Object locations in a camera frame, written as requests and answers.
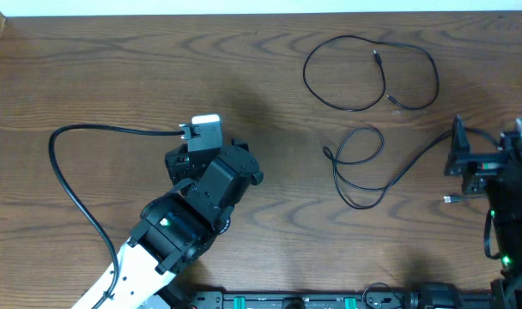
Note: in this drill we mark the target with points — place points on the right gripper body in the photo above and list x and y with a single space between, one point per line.
481 167

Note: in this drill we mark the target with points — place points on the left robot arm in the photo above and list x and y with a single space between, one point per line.
177 228

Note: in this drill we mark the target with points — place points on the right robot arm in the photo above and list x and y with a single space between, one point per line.
499 177

